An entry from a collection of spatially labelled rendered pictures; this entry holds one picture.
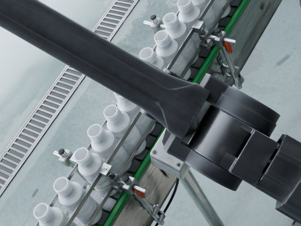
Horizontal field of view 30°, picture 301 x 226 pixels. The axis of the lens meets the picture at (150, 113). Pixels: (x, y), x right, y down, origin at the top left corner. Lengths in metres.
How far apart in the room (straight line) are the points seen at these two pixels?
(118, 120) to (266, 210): 1.18
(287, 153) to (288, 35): 2.29
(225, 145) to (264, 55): 2.22
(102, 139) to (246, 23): 0.61
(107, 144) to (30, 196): 1.58
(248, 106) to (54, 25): 0.23
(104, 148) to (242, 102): 0.74
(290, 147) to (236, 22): 1.03
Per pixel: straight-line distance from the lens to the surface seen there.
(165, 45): 1.41
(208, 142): 0.63
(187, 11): 1.47
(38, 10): 0.64
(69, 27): 0.64
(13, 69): 3.49
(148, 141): 1.44
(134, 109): 1.36
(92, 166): 1.30
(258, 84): 2.73
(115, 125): 1.33
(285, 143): 0.62
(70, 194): 1.28
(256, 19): 1.74
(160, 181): 1.49
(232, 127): 0.62
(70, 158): 1.36
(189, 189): 1.74
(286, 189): 0.62
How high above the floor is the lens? 2.13
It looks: 49 degrees down
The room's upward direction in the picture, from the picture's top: 32 degrees counter-clockwise
